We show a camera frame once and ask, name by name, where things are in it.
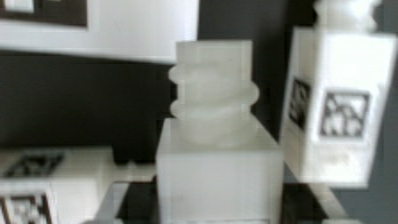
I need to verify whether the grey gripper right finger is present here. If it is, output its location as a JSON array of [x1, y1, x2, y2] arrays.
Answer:
[[282, 183, 355, 224]]

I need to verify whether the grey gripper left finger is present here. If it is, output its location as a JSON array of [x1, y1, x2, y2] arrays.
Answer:
[[81, 182, 156, 224]]

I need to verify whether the white table leg front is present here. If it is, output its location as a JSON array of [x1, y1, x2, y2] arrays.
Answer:
[[0, 148, 154, 224]]

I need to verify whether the white table leg with tag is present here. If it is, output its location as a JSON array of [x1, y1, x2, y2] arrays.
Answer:
[[280, 0, 398, 188]]

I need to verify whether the white base tag plate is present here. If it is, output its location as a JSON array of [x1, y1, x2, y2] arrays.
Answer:
[[0, 0, 199, 63]]

